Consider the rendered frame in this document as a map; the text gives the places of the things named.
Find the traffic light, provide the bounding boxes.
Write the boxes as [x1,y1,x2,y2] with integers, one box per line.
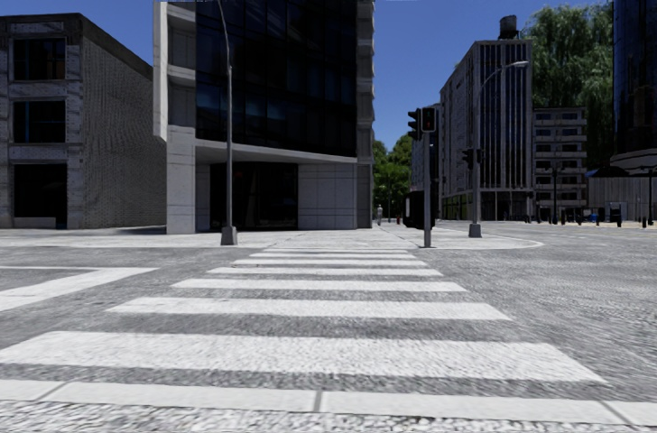
[407,106,439,249]
[461,60,531,239]

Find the pale concrete building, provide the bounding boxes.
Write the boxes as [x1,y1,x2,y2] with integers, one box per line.
[532,106,589,220]

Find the dark glass tower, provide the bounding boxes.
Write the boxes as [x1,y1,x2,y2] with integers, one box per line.
[587,0,657,223]

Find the glass and concrete tower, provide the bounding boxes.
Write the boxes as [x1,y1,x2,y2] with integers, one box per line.
[153,0,375,235]

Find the grey brick building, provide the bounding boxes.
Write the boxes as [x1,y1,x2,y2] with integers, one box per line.
[0,13,168,230]

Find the grey ribbed office building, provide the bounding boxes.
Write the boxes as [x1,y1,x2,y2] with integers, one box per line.
[438,14,535,222]

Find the black bus shelter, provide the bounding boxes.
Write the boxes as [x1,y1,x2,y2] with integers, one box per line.
[403,188,439,231]

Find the grey street lamp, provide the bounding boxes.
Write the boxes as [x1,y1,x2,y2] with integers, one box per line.
[640,165,657,226]
[544,161,566,226]
[213,0,238,247]

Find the trees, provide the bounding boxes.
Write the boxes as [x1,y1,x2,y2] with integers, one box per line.
[373,133,414,218]
[523,2,615,171]

